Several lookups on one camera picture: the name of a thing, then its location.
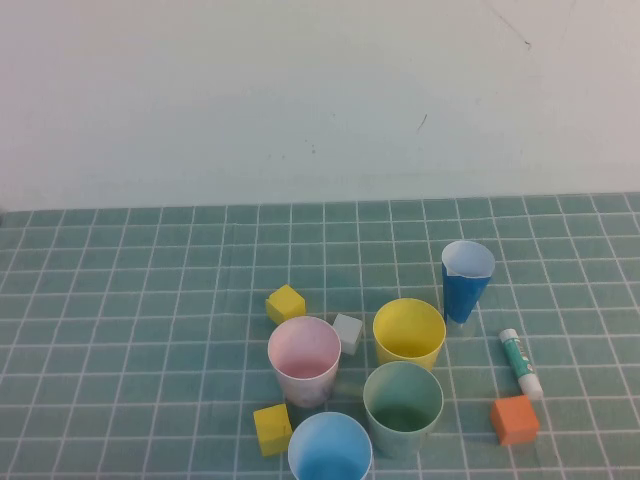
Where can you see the pink plastic cup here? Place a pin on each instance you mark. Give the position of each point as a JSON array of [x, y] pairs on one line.
[[300, 345]]

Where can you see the yellow plastic cup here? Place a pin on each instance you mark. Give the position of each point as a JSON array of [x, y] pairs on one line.
[[407, 330]]

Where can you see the green plastic cup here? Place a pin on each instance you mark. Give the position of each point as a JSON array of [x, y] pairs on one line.
[[400, 395]]

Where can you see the yellow foam cube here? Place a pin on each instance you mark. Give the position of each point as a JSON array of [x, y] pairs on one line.
[[285, 302], [272, 430]]

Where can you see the white foam cube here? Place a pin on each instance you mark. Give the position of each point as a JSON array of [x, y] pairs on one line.
[[349, 330]]

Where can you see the blue paper cone cup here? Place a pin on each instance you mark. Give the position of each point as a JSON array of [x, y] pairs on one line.
[[462, 295]]

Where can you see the green and white glue stick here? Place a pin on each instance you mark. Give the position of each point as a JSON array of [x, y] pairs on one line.
[[519, 360]]

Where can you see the orange foam cube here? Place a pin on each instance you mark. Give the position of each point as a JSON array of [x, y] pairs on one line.
[[515, 420]]

